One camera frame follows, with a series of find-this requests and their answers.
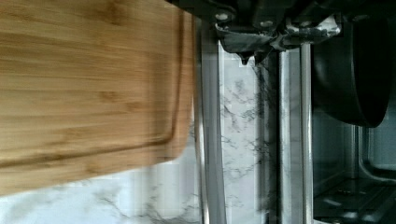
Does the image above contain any black pan in oven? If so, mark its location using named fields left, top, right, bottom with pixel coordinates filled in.
left=311, top=20, right=392, bottom=128

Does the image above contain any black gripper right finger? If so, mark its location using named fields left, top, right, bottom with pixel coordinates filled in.
left=254, top=24, right=341, bottom=65

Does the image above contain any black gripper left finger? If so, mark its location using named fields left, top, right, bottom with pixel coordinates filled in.
left=215, top=23, right=276, bottom=65

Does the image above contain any bamboo cutting board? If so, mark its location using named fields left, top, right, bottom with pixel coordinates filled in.
left=0, top=0, right=195, bottom=195

